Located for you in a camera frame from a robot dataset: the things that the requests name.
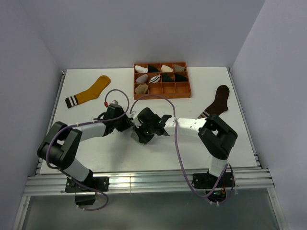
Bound grey sock black stripes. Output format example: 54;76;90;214
131;128;142;143

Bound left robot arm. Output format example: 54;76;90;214
37;103;133;191

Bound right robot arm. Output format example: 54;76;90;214
130;107;238;187

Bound mustard yellow sock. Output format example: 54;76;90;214
65;75;111;109

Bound beige rolled sock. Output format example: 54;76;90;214
135;84;148;94

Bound white black striped rolled sock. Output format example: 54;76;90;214
149;74;161;83

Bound grey rolled sock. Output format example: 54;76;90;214
135;73;148;84

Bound dark green rolled sock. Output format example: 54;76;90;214
162;73;174;82

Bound orange compartment tray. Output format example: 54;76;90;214
133;62;191;100

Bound black rolled sock right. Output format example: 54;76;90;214
174;73;188;82

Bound black rolled sock top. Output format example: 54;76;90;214
148;65;160;73

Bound cream rolled sock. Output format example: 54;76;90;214
161;65;173;73

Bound taupe rolled sock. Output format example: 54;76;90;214
173;64;186;72

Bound dark brown sock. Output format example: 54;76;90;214
198;85;230;119

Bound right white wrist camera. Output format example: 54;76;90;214
128;111;141;128

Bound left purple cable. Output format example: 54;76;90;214
45;89;131;211

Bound purple cable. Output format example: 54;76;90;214
45;89;131;211
129;94;235;204

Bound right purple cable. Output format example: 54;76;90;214
129;94;235;204

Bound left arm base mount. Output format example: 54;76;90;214
65;176;109;209

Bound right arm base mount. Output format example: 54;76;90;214
191;172;236;205

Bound aluminium frame rail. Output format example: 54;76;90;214
13;167;289;230

